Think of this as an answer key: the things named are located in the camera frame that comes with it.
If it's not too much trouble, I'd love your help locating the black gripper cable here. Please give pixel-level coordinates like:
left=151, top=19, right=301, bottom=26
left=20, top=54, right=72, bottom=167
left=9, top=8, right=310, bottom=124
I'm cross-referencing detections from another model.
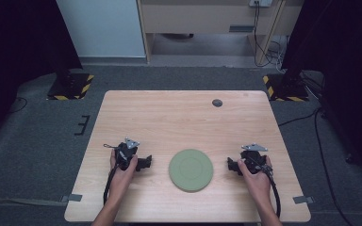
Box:
left=103, top=163, right=121, bottom=205
left=257, top=156, right=282, bottom=218

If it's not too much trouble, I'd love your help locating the black hanging power cable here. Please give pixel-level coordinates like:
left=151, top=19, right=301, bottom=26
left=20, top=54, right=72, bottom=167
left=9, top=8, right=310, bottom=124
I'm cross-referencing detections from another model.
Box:
left=253, top=1, right=276, bottom=68

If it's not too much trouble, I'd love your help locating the grey desk label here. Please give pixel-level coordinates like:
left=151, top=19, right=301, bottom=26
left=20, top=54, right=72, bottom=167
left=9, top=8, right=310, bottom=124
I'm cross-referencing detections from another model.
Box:
left=228, top=24, right=255, bottom=34

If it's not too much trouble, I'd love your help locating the thin black floor cable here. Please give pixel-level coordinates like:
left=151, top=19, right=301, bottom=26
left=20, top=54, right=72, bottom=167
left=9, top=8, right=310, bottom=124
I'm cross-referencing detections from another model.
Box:
left=7, top=96, right=29, bottom=115

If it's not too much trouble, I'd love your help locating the black curtain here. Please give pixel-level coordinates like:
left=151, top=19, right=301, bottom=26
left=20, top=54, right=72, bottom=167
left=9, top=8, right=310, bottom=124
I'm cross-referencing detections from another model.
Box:
left=0, top=0, right=84, bottom=149
left=281, top=0, right=362, bottom=187

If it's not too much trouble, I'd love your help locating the black stand base hazard tape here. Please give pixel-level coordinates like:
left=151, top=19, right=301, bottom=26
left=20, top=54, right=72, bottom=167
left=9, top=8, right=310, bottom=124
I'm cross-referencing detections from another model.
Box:
left=46, top=72, right=95, bottom=102
left=262, top=73, right=310, bottom=103

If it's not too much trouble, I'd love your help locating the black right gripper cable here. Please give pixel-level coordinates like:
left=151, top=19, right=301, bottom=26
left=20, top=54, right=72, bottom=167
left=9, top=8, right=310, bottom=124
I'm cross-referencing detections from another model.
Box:
left=257, top=156, right=282, bottom=218

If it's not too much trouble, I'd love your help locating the white partition panel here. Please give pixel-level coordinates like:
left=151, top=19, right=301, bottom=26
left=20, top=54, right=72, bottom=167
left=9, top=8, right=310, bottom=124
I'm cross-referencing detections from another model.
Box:
left=55, top=0, right=147, bottom=58

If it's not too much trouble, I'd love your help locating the white cable bundle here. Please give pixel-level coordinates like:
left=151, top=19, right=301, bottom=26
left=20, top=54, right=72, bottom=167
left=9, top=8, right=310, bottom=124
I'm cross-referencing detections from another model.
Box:
left=268, top=36, right=289, bottom=71

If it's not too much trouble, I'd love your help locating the person's left hand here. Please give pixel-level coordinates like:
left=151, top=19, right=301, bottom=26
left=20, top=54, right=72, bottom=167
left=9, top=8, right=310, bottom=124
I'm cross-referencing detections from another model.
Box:
left=108, top=149, right=139, bottom=202

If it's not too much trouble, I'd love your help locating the person's right hand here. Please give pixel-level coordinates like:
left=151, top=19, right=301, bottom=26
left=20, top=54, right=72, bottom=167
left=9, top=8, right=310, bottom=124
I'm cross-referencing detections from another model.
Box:
left=237, top=155, right=273, bottom=205

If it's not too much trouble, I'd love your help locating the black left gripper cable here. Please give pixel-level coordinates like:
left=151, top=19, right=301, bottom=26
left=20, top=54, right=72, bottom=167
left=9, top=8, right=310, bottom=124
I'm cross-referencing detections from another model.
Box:
left=103, top=163, right=121, bottom=205

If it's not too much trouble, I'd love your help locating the long black floor cable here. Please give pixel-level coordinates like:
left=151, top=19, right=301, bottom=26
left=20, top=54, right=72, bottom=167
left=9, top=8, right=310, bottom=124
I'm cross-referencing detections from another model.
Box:
left=313, top=107, right=356, bottom=226

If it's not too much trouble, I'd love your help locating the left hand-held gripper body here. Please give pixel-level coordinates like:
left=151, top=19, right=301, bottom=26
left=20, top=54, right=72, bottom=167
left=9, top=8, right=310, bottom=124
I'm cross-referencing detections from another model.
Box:
left=114, top=137, right=141, bottom=172

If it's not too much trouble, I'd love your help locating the grey power strip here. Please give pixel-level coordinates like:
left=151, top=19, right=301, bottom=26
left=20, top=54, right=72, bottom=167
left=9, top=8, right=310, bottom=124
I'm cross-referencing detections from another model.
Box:
left=248, top=0, right=273, bottom=8

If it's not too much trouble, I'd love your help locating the grey tape piece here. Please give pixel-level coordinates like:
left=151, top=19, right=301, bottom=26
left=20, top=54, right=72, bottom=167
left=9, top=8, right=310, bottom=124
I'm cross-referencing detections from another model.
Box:
left=292, top=195, right=316, bottom=205
left=59, top=193, right=84, bottom=203

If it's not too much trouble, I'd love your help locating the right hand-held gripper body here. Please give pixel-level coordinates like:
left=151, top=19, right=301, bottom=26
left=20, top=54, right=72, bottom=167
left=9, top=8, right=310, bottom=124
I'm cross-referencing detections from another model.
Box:
left=240, top=143, right=269, bottom=175

